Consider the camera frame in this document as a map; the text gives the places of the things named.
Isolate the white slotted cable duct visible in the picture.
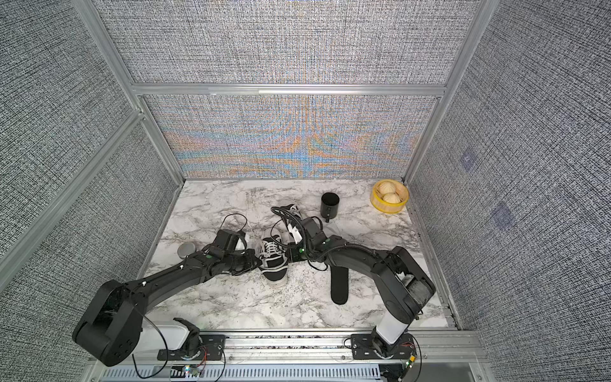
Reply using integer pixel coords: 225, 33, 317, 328
99, 364, 383, 382

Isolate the black shoe insole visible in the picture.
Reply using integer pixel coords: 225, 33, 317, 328
330, 266, 349, 306

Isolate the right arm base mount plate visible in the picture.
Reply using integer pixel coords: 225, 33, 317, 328
350, 333, 418, 361

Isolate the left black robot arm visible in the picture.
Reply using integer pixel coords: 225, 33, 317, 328
73, 230, 262, 366

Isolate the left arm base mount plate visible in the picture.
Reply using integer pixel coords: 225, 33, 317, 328
157, 334, 226, 361

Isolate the black canvas sneaker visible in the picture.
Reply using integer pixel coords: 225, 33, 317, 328
280, 204, 302, 229
259, 235, 288, 283

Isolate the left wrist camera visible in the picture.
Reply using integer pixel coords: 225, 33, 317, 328
214, 229, 248, 251

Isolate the yellow bamboo steamer basket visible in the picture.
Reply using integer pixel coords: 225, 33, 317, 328
370, 179, 410, 214

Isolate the upper steamed bun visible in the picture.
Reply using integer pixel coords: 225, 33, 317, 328
378, 181, 396, 196

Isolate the black metal mug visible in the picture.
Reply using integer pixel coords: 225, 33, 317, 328
320, 192, 341, 223

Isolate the steamed bun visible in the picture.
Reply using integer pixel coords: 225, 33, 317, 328
378, 181, 396, 196
383, 193, 402, 205

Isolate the aluminium front rail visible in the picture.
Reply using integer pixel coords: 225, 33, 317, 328
117, 324, 489, 365

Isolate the lower steamed bun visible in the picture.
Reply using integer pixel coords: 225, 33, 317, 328
383, 193, 402, 205

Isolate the small silver round tin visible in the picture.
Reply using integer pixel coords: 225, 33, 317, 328
177, 242, 197, 259

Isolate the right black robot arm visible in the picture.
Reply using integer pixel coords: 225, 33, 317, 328
284, 216, 437, 346

